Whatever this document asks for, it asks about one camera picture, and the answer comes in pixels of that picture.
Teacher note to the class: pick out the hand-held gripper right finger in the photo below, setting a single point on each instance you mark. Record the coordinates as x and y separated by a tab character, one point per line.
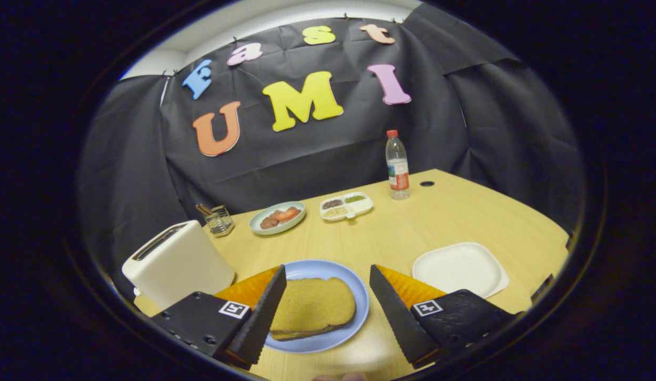
397	317

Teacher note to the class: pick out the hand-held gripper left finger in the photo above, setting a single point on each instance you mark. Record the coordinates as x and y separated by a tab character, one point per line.
259	317

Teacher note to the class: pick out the brown toast slice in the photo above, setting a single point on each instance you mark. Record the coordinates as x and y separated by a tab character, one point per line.
312	304

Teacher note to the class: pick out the white square plate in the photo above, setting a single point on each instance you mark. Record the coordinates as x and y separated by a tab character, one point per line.
460	270

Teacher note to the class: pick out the light blue round plate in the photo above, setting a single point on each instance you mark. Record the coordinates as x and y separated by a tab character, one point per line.
322	269

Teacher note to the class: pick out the white toaster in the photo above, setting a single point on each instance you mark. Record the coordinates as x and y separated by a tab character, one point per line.
180	270

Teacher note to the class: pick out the brown meat pieces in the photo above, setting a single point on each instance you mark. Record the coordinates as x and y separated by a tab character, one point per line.
269	222

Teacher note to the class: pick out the pale green plate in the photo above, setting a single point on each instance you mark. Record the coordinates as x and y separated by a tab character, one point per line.
296	222

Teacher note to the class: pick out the red tomato slice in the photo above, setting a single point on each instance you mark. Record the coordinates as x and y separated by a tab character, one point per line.
288	214

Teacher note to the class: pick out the white divided seasoning dish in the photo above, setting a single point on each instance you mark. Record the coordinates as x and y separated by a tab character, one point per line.
360	207

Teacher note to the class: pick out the wooden chopsticks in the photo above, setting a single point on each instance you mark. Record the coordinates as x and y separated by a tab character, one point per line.
203	209

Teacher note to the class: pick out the clear bottle red cap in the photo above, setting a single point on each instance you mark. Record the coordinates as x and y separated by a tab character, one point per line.
398	169

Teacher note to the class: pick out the black backdrop cloth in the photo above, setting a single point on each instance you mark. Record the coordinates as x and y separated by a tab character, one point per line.
317	153

